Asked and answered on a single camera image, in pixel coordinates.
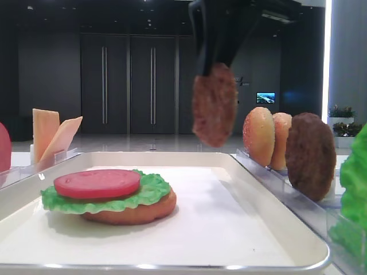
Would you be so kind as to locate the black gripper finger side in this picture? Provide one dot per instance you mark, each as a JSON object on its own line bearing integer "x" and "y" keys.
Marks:
{"x": 234, "y": 21}
{"x": 202, "y": 14}

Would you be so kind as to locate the brown meat patty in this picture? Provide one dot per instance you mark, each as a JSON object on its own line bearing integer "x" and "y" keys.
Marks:
{"x": 214, "y": 105}

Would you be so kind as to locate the dark meat patty in rack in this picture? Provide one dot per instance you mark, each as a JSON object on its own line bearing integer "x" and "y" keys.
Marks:
{"x": 310, "y": 156}

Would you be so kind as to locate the green lettuce leaf on tray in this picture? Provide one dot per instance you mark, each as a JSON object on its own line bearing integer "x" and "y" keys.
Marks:
{"x": 152, "y": 188}

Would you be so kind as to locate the orange cheese slice leaning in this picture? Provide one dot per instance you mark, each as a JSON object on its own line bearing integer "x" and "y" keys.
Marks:
{"x": 63, "y": 137}

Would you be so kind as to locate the orange cheese slice upright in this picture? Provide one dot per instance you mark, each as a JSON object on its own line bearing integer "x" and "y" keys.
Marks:
{"x": 45, "y": 126}

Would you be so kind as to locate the red tomato slice on tray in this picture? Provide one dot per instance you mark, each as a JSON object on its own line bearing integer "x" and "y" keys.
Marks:
{"x": 97, "y": 184}

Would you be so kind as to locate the red tomato slice in rack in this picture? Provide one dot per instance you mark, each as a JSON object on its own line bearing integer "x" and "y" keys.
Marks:
{"x": 5, "y": 149}

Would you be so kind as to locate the green lettuce in rack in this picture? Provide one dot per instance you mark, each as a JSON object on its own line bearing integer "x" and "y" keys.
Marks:
{"x": 352, "y": 194}

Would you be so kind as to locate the dark double doors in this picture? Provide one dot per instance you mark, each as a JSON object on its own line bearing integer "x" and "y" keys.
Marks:
{"x": 136, "y": 84}

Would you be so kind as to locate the sesame bun front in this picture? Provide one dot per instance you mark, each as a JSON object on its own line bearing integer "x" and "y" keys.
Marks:
{"x": 259, "y": 135}

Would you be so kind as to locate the sesame bun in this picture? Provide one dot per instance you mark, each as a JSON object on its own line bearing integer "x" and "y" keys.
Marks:
{"x": 259, "y": 135}
{"x": 282, "y": 122}

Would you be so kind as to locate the sesame bun behind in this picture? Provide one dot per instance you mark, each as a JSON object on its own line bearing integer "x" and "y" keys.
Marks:
{"x": 282, "y": 122}

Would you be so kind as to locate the potted plants on stand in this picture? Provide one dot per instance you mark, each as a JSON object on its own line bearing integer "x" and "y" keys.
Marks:
{"x": 342, "y": 124}

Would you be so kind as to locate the white metal tray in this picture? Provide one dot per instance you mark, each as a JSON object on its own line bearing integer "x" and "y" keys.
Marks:
{"x": 225, "y": 222}

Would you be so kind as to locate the bun bottom on tray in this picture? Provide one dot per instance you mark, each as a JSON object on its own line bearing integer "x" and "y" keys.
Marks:
{"x": 140, "y": 215}

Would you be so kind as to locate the clear acrylic right rack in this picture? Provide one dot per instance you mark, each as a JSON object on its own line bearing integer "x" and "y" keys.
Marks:
{"x": 320, "y": 217}

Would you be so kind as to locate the clear acrylic rack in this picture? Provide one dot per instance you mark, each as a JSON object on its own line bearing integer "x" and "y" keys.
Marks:
{"x": 17, "y": 173}
{"x": 320, "y": 217}

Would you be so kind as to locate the clear acrylic left rack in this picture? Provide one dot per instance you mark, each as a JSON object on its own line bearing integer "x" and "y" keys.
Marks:
{"x": 17, "y": 173}

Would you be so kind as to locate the small wall screen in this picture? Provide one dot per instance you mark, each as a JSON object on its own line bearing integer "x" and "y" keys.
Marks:
{"x": 265, "y": 98}

